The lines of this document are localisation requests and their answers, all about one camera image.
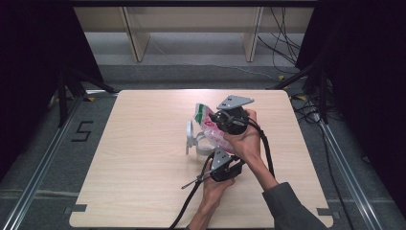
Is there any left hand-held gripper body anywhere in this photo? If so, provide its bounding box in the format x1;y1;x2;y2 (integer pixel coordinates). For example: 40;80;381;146
210;147;243;183

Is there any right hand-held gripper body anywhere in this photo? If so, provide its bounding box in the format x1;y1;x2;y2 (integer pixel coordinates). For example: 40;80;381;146
209;94;256;135

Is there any pink and white plastic bag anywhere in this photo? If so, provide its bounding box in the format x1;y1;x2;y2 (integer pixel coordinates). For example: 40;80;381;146
194;103;237;154

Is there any clear jar with white lid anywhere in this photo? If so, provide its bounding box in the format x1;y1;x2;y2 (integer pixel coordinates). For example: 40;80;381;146
186;119;224;162

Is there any person's right hand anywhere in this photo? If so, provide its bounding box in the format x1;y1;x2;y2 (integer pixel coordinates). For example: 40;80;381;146
223;108;266;164

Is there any person's left hand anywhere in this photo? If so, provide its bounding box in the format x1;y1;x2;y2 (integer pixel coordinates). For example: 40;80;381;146
201;161;237;208

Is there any black metal stand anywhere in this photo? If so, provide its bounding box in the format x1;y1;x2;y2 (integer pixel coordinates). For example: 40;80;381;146
267;60;330;125
56;68;119;128

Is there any light wooden shelf unit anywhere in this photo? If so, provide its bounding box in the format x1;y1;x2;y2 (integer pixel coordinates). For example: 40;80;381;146
74;6;315;63

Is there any black curtain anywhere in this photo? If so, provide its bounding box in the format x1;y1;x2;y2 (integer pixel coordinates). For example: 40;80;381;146
295;0;406;219
0;0;104;180

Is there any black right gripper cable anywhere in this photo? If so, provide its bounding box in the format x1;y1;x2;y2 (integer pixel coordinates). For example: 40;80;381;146
247;116;276;178

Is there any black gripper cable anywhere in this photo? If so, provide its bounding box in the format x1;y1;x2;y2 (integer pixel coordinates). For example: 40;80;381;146
169;151;215;230
247;116;276;178

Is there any black cable tie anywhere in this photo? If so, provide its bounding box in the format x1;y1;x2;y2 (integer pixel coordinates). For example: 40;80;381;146
181;171;212;190

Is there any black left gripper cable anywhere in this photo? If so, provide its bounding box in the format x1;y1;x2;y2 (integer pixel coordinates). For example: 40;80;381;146
169;151;215;230

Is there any thin white floor cable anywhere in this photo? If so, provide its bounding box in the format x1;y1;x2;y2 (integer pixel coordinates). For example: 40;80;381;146
149;37;279;81

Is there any black floor cable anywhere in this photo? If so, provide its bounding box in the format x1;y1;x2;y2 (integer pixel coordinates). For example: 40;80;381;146
293;102;356;230

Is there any bundle of black floor cables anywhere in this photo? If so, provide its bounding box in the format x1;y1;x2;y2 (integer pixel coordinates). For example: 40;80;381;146
258;7;303;75

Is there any grey table bracket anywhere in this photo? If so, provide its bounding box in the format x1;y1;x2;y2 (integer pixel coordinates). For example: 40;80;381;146
63;204;88;215
316;207;341;220

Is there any aluminium floor rail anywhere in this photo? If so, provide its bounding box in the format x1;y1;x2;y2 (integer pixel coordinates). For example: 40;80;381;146
0;95;84;230
319;120;384;230

